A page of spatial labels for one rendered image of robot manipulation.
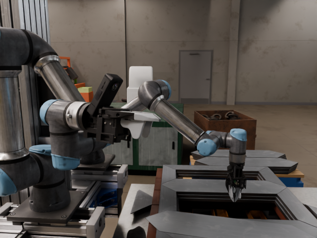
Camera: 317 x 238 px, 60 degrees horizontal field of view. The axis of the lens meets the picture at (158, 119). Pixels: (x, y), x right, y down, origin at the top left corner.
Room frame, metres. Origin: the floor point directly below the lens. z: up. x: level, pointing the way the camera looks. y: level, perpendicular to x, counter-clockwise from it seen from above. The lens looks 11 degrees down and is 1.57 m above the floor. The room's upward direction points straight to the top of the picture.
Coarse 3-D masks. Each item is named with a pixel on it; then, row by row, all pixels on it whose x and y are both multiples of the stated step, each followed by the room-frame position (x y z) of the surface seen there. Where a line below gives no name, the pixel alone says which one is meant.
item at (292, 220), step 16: (176, 176) 1.71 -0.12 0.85; (192, 176) 1.77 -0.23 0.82; (208, 176) 1.76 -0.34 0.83; (224, 176) 1.75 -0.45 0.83; (256, 176) 1.75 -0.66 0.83; (176, 192) 1.45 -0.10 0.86; (192, 192) 1.45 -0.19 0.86; (208, 192) 1.44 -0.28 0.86; (288, 208) 1.27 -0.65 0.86; (288, 224) 1.12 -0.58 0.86; (304, 224) 1.12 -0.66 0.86
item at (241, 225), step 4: (236, 220) 1.16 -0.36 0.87; (240, 220) 1.16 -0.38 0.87; (244, 220) 1.16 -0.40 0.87; (248, 220) 1.16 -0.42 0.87; (236, 224) 1.12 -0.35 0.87; (240, 224) 1.12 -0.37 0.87; (244, 224) 1.12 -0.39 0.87; (248, 224) 1.12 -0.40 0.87; (252, 224) 1.12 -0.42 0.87; (236, 228) 1.09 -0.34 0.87; (240, 228) 1.09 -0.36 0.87; (244, 228) 1.09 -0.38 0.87; (248, 228) 1.09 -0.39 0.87; (252, 228) 1.09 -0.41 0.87; (236, 232) 1.06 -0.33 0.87; (240, 232) 1.06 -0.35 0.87; (244, 232) 1.06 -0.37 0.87; (248, 232) 1.06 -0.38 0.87; (252, 232) 1.06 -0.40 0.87; (240, 236) 1.03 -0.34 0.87; (244, 236) 1.03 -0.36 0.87; (248, 236) 1.03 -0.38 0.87; (252, 236) 1.03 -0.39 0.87; (256, 236) 1.03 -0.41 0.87
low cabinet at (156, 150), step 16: (160, 128) 3.67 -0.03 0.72; (112, 144) 3.74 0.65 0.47; (128, 144) 3.70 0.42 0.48; (144, 144) 3.69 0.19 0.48; (160, 144) 3.67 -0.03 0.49; (176, 144) 3.65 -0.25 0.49; (128, 160) 3.72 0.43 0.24; (144, 160) 3.69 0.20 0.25; (160, 160) 3.67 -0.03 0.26; (176, 160) 3.65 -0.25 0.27
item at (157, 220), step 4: (160, 212) 1.22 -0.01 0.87; (164, 212) 1.22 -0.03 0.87; (152, 216) 1.19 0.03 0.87; (156, 216) 1.19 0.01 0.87; (160, 216) 1.19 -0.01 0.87; (164, 216) 1.19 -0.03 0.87; (152, 220) 1.15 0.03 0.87; (156, 220) 1.15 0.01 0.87; (160, 220) 1.15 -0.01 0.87; (152, 224) 1.12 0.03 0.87; (156, 224) 1.12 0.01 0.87; (160, 224) 1.12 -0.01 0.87; (156, 228) 1.09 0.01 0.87; (160, 228) 1.09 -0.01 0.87
